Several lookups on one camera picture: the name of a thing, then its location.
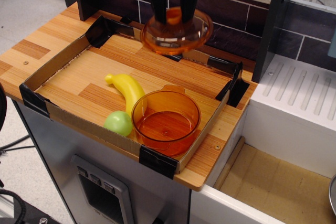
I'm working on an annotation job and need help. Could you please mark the orange transparent pot lid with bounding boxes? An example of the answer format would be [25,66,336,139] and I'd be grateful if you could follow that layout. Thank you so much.
[140,7,213,55]

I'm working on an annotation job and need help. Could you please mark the orange transparent pot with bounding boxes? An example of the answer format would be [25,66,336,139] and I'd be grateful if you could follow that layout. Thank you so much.
[131,85,201,157]

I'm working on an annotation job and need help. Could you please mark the yellow toy banana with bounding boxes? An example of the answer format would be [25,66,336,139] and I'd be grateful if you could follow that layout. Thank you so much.
[104,74,145,116]

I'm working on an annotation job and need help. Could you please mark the green toy apple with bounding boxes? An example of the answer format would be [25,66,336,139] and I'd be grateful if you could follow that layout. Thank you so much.
[103,111,133,136]

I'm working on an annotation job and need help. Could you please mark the cardboard fence with black tape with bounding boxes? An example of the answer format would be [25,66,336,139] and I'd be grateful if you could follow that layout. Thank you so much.
[19,17,256,178]

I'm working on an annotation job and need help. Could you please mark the white toy sink unit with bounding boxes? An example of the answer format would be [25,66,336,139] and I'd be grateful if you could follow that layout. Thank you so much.
[190,56,335,223]

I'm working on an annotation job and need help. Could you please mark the grey toy dishwasher front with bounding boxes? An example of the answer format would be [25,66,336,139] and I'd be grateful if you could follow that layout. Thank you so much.
[71,155,135,223]

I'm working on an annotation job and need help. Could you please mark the metal bowl edge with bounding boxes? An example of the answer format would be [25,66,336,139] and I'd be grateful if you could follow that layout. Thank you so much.
[328,175,336,215]

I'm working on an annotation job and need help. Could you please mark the black cable on floor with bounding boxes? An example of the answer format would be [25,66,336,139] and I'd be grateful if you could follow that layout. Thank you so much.
[0,134,35,156]

